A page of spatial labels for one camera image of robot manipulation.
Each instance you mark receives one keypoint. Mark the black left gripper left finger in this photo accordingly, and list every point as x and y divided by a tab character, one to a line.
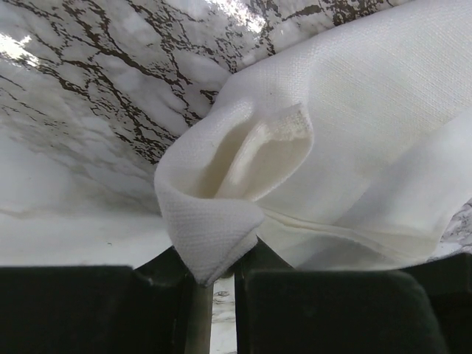
155	308

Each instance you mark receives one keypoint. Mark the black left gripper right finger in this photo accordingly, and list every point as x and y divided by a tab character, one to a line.
423	309

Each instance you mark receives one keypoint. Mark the white cloth napkin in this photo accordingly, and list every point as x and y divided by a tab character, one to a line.
350	150

